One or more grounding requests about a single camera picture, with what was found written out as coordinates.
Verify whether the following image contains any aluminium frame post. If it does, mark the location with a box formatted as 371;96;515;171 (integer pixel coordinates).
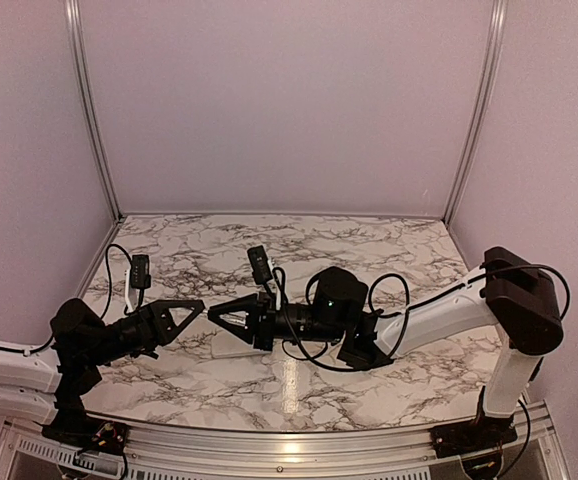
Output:
442;0;509;229
63;0;124;222

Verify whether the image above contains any left aluminium frame post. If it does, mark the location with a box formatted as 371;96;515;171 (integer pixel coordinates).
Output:
63;0;124;222

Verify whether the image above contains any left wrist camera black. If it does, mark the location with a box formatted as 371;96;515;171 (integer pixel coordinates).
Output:
124;254;151;314

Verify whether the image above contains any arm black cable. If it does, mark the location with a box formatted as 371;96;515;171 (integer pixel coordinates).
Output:
101;243;135;316
283;263;573;372

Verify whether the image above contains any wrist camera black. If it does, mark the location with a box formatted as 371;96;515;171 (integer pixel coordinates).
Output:
124;254;151;314
247;245;282;310

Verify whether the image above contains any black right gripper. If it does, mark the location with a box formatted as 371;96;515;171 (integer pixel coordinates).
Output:
207;292;345;352

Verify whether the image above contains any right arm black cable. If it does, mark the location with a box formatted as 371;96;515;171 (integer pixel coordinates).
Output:
283;263;573;372

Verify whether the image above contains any right aluminium frame post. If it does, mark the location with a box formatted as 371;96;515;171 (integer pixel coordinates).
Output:
442;0;509;229

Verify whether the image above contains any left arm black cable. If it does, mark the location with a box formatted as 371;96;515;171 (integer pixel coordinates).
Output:
101;243;135;316

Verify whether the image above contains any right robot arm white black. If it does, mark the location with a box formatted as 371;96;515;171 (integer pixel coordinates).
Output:
207;246;570;448

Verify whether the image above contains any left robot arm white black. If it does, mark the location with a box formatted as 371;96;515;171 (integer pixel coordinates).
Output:
0;298;205;445

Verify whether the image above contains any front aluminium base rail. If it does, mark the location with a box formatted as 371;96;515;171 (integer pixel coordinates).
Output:
0;402;571;479

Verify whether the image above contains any white remote control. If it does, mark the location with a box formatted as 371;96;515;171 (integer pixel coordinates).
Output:
211;331;269;359

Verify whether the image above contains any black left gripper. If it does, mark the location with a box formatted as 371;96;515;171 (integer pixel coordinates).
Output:
86;300;205;367

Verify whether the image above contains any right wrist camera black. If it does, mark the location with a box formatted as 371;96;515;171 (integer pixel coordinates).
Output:
247;245;282;310

